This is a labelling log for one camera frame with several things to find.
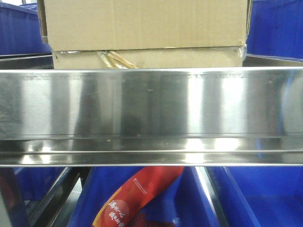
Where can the plain brown cardboard box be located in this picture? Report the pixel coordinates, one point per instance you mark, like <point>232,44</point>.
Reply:
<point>87,25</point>

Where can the blue bin lower middle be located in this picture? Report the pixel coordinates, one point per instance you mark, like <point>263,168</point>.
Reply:
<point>183,204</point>

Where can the blue bin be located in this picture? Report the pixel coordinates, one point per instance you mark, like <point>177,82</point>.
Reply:
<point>265,196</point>
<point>183,204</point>
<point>35,182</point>
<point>20,30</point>
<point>276,28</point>

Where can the red snack package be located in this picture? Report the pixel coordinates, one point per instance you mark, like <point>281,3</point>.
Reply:
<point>134,194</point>

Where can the taped lower cardboard box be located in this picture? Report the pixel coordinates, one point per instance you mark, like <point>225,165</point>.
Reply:
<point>213,57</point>

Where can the blue bin lower right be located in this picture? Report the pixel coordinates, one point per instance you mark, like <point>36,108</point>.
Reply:
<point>265,196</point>

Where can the blue bin lower left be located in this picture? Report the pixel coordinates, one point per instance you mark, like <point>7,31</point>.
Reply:
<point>35,182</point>

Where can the blue bin upper right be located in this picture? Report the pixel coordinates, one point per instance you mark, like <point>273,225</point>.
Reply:
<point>276,28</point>

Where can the blue bin upper left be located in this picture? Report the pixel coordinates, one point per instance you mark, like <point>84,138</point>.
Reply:
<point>20,30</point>

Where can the stainless steel shelf rail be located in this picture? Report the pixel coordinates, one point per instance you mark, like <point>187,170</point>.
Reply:
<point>250,116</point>

